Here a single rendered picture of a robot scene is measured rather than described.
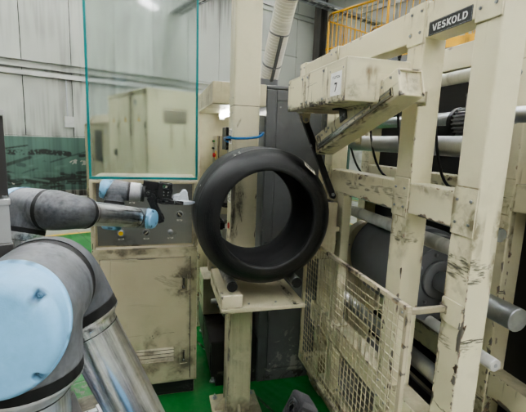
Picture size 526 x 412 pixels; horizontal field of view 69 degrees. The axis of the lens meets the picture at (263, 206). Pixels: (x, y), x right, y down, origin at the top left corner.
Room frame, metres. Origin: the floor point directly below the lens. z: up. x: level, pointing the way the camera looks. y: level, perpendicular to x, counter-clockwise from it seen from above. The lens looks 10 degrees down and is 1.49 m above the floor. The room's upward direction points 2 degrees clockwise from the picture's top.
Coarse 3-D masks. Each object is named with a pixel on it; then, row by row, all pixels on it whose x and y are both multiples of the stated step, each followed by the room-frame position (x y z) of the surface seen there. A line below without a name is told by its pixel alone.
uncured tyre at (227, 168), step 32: (224, 160) 1.55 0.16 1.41; (256, 160) 1.51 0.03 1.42; (288, 160) 1.55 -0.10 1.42; (224, 192) 1.47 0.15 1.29; (320, 192) 1.59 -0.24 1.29; (288, 224) 1.84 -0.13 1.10; (320, 224) 1.59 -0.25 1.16; (224, 256) 1.48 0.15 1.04; (256, 256) 1.79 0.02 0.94; (288, 256) 1.75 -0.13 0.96
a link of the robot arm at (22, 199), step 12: (12, 192) 1.07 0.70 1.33; (24, 192) 1.06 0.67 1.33; (36, 192) 1.06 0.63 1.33; (12, 204) 1.04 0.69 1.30; (24, 204) 1.03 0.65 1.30; (12, 216) 1.03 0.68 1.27; (24, 216) 1.03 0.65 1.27; (12, 228) 1.02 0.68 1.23; (24, 228) 1.03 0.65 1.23; (36, 228) 1.05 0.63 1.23; (12, 240) 1.02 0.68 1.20; (24, 240) 1.03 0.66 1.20
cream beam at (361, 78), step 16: (336, 64) 1.42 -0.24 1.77; (352, 64) 1.34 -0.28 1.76; (368, 64) 1.36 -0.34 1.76; (384, 64) 1.37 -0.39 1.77; (400, 64) 1.39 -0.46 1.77; (304, 80) 1.71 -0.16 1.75; (320, 80) 1.54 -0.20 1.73; (352, 80) 1.34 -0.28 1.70; (368, 80) 1.36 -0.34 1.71; (288, 96) 1.90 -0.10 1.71; (304, 96) 1.71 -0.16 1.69; (320, 96) 1.53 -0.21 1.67; (336, 96) 1.39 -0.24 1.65; (352, 96) 1.35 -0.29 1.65; (368, 96) 1.36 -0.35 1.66; (320, 112) 1.89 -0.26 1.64; (336, 112) 1.85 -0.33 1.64
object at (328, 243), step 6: (330, 204) 1.93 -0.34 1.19; (336, 204) 1.94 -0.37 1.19; (330, 210) 1.93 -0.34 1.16; (336, 210) 1.94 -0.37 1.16; (330, 216) 1.93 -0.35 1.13; (336, 216) 1.94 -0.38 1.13; (330, 222) 1.93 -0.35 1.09; (336, 222) 1.94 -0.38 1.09; (330, 228) 1.93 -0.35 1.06; (336, 228) 1.94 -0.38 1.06; (330, 234) 1.93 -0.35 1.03; (324, 240) 1.92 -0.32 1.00; (330, 240) 1.93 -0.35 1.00; (324, 246) 1.92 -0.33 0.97; (330, 246) 1.93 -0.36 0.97; (318, 252) 1.91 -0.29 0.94; (312, 258) 1.91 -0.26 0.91; (318, 258) 1.92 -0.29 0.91; (324, 258) 1.93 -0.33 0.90; (330, 258) 1.93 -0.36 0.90
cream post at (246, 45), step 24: (240, 0) 1.87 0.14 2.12; (240, 24) 1.87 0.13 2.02; (240, 48) 1.87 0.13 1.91; (240, 72) 1.87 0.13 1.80; (240, 96) 1.87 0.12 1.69; (240, 120) 1.88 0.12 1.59; (240, 144) 1.88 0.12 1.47; (240, 192) 1.88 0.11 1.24; (240, 216) 1.88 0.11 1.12; (240, 240) 1.88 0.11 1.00; (240, 336) 1.88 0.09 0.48; (240, 360) 1.88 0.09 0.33; (240, 384) 1.89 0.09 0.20; (240, 408) 1.89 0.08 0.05
